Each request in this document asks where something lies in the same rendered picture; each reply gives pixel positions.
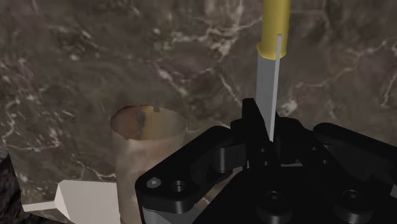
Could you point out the beige cylindrical cup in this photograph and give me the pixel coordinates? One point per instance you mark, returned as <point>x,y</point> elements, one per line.
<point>145,145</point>

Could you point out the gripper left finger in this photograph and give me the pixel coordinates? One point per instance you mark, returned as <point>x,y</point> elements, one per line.
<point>192,173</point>

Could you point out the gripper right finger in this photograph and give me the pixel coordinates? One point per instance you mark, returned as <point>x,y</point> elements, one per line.
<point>347,149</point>

